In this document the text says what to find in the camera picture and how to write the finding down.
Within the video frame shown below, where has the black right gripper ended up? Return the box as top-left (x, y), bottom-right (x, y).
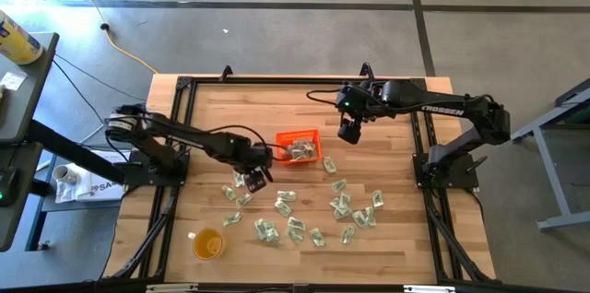
top-left (335, 81), bottom-right (386, 146)

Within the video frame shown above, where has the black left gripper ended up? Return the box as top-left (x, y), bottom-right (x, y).
top-left (234, 138), bottom-right (274, 194)

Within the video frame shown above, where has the orange plastic basket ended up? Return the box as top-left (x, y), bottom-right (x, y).
top-left (275, 128), bottom-right (323, 167)

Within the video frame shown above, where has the white paper sheet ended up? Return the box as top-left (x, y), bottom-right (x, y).
top-left (89, 148), bottom-right (133, 165)

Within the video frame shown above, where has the clear printed plastic bag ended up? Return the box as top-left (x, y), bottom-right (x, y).
top-left (54, 163), bottom-right (126, 205)

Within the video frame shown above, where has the black diagonal beam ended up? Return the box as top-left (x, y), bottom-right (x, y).
top-left (25, 119), bottom-right (139, 186)

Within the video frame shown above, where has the white mug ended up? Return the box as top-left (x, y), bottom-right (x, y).
top-left (51, 164), bottom-right (79, 186)

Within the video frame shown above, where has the grey metal table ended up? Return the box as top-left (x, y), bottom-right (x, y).
top-left (508, 78), bottom-right (590, 232)

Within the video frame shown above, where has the dark grey cart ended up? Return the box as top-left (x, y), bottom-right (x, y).
top-left (0, 31), bottom-right (61, 253)

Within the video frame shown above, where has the black device with LED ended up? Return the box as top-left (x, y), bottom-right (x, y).
top-left (0, 166), bottom-right (22, 209)

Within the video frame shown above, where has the white paper note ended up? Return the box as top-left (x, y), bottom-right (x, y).
top-left (0, 70), bottom-right (28, 92)

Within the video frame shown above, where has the yellow wipes canister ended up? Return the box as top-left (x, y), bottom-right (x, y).
top-left (0, 9), bottom-right (45, 66)

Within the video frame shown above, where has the yellow cup with handle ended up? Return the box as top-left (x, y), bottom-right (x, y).
top-left (187, 227), bottom-right (227, 262)

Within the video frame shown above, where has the black aluminium table frame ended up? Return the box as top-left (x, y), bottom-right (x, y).
top-left (103, 62), bottom-right (497, 285)

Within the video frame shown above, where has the silver bracket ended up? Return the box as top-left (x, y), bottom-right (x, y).
top-left (146, 282), bottom-right (199, 293)
top-left (403, 285), bottom-right (457, 293)

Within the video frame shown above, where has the yellow floor cable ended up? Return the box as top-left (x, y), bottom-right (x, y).
top-left (59, 0), bottom-right (159, 76)

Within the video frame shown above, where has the black floor cable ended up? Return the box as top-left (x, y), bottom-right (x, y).
top-left (51, 53), bottom-right (149, 123)

